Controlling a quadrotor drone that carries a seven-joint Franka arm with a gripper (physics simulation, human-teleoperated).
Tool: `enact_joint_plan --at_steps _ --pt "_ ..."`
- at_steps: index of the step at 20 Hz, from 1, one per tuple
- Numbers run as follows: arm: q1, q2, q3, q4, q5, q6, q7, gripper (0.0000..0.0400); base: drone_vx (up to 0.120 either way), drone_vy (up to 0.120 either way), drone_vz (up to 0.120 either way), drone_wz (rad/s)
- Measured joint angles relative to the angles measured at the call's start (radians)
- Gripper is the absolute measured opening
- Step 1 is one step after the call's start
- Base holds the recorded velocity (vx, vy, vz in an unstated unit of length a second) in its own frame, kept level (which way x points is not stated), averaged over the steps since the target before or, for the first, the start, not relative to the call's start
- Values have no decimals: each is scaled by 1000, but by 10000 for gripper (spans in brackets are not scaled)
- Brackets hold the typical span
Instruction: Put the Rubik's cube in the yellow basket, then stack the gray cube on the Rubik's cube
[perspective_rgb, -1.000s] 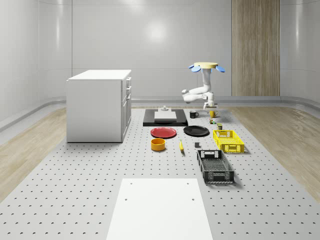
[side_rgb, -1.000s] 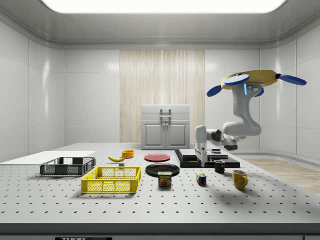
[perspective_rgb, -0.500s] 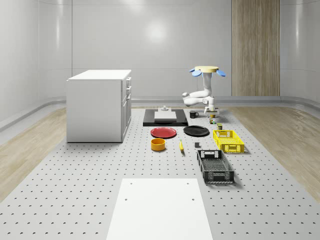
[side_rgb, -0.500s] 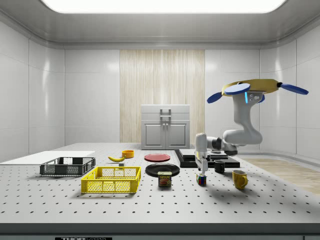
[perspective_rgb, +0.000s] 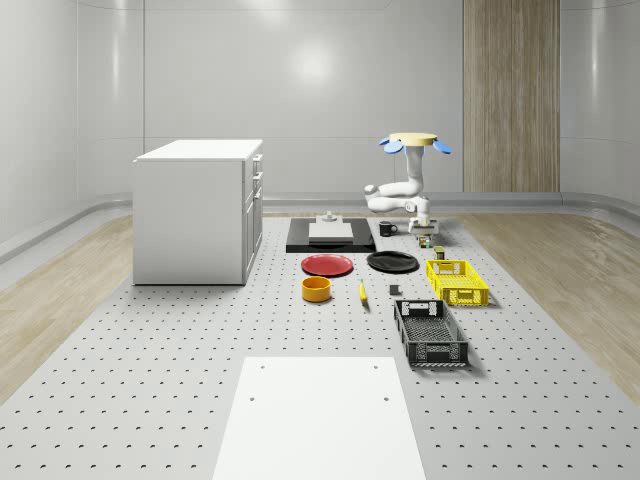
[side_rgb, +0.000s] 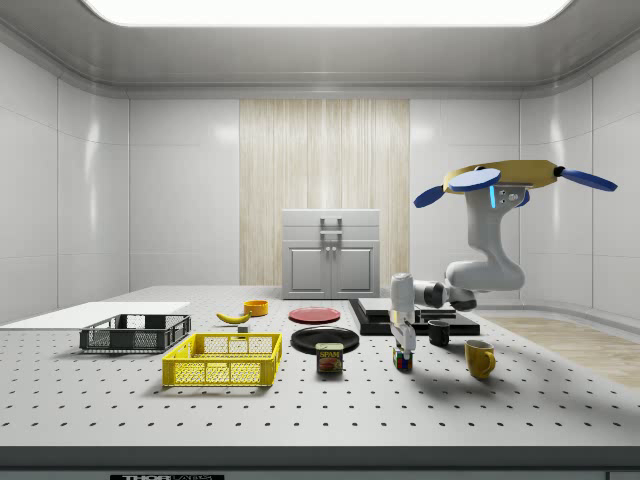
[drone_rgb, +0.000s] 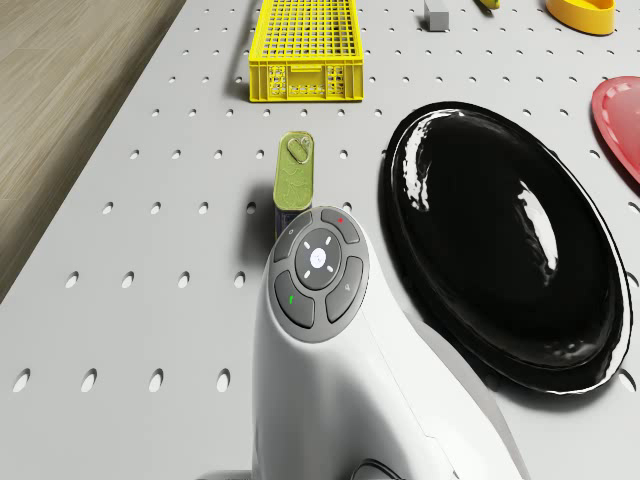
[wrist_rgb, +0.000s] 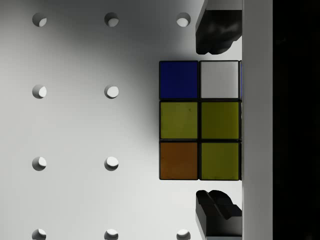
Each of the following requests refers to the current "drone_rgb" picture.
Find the banana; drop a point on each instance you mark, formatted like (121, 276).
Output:
(489, 3)

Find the black plate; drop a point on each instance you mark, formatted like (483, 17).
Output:
(490, 260)

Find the grey cube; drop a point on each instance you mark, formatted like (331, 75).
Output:
(438, 20)

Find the yellow bowl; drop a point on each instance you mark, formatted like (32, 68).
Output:
(582, 17)

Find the yellow basket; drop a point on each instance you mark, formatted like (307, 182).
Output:
(305, 65)

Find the red plate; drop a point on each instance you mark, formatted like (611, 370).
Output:
(620, 125)

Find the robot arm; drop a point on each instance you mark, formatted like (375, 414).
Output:
(325, 380)

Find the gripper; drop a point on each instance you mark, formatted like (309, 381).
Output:
(227, 475)

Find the flat-sided can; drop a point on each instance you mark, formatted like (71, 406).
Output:
(292, 180)

